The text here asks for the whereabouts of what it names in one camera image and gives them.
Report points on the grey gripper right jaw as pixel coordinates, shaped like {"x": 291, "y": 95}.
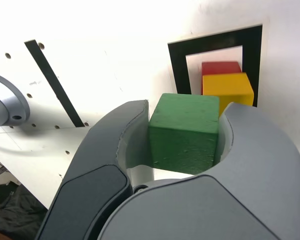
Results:
{"x": 252, "y": 187}

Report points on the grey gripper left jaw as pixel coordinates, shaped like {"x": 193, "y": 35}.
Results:
{"x": 100, "y": 150}

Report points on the green cube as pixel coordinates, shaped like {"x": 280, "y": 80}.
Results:
{"x": 185, "y": 130}

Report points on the yellow cube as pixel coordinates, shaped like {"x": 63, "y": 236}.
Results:
{"x": 227, "y": 85}

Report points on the red cube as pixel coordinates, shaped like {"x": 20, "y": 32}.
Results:
{"x": 220, "y": 68}

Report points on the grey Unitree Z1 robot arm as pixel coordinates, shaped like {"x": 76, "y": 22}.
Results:
{"x": 7, "y": 105}

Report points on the black tape square outline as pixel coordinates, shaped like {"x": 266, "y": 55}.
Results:
{"x": 177, "y": 70}

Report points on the black tape strip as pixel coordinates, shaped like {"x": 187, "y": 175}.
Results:
{"x": 52, "y": 80}

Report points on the dark cloth heap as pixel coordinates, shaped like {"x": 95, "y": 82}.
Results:
{"x": 15, "y": 212}

